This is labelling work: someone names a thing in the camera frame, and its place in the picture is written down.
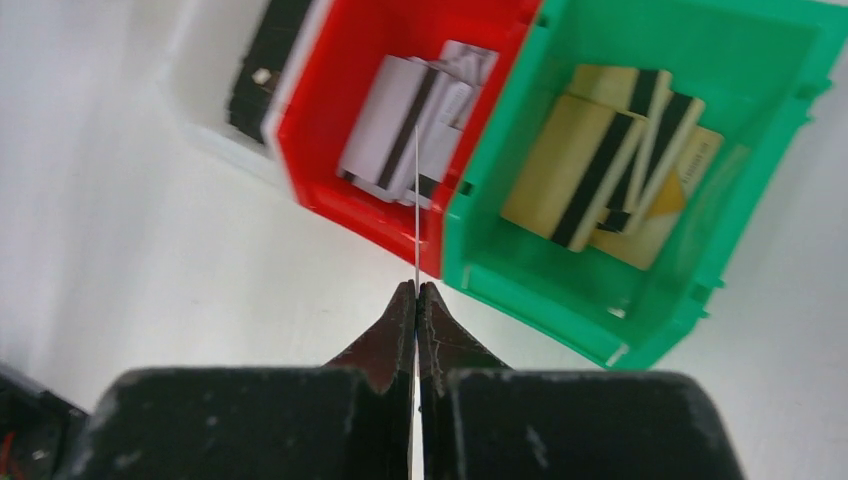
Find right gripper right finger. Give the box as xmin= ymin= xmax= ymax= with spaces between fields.
xmin=416 ymin=282 xmax=744 ymax=479

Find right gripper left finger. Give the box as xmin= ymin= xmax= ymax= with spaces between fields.
xmin=59 ymin=281 xmax=416 ymax=479

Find gold card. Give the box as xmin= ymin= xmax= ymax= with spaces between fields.
xmin=501 ymin=95 xmax=647 ymax=252

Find gold cards in green bin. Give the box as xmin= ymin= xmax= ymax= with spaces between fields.
xmin=501 ymin=64 xmax=724 ymax=270

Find white cards in red bin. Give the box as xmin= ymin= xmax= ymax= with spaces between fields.
xmin=337 ymin=40 xmax=499 ymax=209

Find black cards in white bin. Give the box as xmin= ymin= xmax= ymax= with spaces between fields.
xmin=227 ymin=0 xmax=312 ymax=144

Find green plastic bin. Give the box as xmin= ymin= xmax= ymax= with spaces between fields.
xmin=442 ymin=1 xmax=847 ymax=369

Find red plastic bin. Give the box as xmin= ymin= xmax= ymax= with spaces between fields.
xmin=269 ymin=0 xmax=539 ymax=277

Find white plastic bin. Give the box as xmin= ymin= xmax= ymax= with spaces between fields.
xmin=158 ymin=1 xmax=333 ymax=194

